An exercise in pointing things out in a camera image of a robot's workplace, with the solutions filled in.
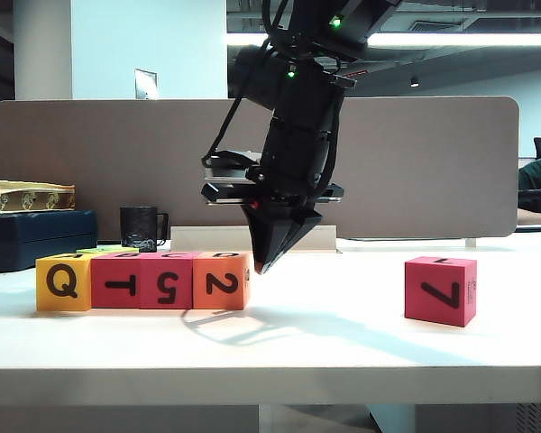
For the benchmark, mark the pink foam block T 4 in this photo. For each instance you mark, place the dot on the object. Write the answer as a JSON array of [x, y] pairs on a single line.
[[117, 284]]

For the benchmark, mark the yellow foam block Q T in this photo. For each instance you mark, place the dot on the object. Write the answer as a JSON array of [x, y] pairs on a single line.
[[63, 284]]

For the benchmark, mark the ceiling spotlight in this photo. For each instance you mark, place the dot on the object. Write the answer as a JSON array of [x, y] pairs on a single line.
[[414, 83]]

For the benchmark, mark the person in dark green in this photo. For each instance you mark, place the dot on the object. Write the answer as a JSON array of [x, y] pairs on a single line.
[[538, 182]]

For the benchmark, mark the dark blue case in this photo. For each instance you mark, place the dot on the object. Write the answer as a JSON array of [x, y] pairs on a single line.
[[36, 239]]

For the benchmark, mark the white table leg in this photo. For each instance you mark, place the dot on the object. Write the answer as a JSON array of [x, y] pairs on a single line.
[[392, 419]]

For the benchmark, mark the gold ornate box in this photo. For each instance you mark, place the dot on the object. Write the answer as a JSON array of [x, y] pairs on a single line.
[[31, 198]]

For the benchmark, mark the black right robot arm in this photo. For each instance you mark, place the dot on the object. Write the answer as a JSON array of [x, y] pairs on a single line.
[[302, 122]]

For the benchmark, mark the pink foam block 7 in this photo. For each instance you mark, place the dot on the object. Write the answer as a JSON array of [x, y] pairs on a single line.
[[437, 293]]

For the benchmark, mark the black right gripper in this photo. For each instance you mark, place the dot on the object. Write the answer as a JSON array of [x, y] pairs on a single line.
[[288, 194]]

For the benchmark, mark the grey desk partition panel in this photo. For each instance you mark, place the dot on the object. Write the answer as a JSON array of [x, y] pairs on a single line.
[[94, 167]]

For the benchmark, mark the red ceiling sign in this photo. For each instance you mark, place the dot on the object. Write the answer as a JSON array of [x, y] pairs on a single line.
[[358, 72]]

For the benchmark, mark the orange foam block 2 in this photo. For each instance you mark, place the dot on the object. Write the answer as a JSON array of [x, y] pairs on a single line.
[[221, 284]]

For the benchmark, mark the paper sign on pillar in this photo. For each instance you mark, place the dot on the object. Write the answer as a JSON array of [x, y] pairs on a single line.
[[145, 85]]

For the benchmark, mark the white partition foot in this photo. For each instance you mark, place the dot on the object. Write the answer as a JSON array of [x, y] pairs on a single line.
[[470, 243]]

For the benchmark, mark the green foam block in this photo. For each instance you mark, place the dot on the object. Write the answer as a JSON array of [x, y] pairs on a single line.
[[108, 249]]

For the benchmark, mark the black mug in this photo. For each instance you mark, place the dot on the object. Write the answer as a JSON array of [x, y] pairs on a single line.
[[136, 227]]

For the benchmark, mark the pink foam block 4 5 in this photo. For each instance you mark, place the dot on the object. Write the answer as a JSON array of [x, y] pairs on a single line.
[[167, 286]]

